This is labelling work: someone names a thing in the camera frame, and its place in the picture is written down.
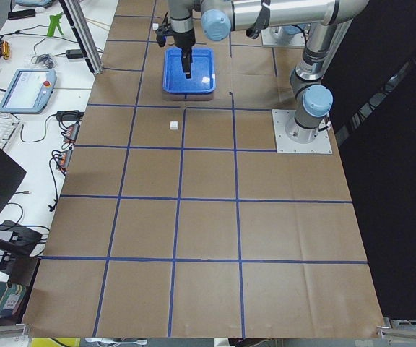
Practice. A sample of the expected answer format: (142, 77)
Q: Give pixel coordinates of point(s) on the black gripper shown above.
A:
(185, 40)

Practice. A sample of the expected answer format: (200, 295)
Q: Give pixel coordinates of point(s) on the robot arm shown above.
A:
(219, 18)
(178, 23)

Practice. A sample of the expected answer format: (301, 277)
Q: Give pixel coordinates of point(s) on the black power adapter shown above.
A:
(74, 54)

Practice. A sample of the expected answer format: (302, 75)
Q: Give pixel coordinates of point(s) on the teach pendant tablet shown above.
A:
(29, 91)

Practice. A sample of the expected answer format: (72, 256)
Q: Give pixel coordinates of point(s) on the black smartphone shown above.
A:
(21, 14)

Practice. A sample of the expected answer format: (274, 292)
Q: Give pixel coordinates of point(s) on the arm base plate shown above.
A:
(283, 37)
(290, 138)

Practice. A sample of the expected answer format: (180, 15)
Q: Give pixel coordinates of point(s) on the aluminium frame post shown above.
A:
(81, 31)

